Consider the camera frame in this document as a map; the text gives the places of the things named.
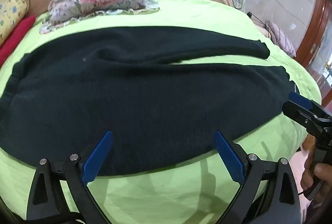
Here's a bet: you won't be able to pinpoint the yellow floral pillow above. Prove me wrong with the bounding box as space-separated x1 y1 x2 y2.
0 0 29 46

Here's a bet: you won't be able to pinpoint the brown wooden cabinet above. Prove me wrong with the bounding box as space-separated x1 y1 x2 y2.
296 0 332 90

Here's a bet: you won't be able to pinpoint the black pants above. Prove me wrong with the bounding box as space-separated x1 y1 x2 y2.
0 26 296 178

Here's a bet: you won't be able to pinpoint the red fleece blanket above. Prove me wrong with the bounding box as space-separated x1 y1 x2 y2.
0 15 36 65

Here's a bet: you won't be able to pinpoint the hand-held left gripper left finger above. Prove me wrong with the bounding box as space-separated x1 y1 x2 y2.
26 130 115 224

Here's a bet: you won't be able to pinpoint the pink plaid cloth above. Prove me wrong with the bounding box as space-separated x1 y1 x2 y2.
263 19 297 57

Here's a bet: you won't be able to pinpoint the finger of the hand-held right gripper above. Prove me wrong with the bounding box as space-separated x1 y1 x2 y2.
282 101 313 134
289 91 318 114

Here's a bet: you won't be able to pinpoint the green bed sheet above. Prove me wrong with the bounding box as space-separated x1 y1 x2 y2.
0 0 322 224

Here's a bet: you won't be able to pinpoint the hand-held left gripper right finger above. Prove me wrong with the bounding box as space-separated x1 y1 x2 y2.
213 130 303 224

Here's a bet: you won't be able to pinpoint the person's right hand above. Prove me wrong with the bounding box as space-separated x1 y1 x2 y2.
300 135 332 191

